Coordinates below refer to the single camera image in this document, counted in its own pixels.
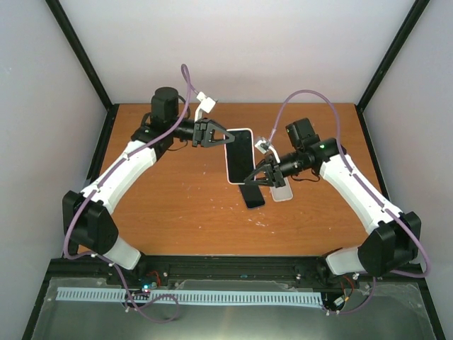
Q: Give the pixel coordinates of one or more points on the black frame post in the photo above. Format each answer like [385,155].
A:
[410,21]
[62,19]

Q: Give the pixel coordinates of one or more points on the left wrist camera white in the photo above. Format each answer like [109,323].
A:
[206,104]

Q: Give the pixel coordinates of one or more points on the black left frame post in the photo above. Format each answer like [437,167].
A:
[62,19]

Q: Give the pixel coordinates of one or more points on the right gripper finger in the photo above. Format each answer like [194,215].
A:
[261,170]
[259,181]

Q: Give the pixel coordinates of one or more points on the black right frame post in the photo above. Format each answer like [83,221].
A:
[410,21]

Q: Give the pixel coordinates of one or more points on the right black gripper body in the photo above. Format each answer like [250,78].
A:
[278,177]

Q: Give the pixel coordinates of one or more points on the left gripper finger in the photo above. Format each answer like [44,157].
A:
[214,143]
[218,133]

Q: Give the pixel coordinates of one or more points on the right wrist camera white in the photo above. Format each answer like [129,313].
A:
[264,146]

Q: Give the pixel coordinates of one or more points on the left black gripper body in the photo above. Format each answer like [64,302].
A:
[199,132]

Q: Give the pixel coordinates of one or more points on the black smartphone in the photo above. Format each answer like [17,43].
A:
[252,196]

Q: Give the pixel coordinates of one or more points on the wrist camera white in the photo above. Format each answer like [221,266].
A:
[264,146]
[206,104]

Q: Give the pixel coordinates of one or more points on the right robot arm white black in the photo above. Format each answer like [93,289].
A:
[392,235]

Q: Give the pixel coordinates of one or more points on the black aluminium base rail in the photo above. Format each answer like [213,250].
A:
[299,272]

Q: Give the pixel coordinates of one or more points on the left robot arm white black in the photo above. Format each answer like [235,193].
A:
[88,214]

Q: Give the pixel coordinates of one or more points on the light blue slotted cable duct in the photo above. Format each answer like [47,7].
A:
[193,297]

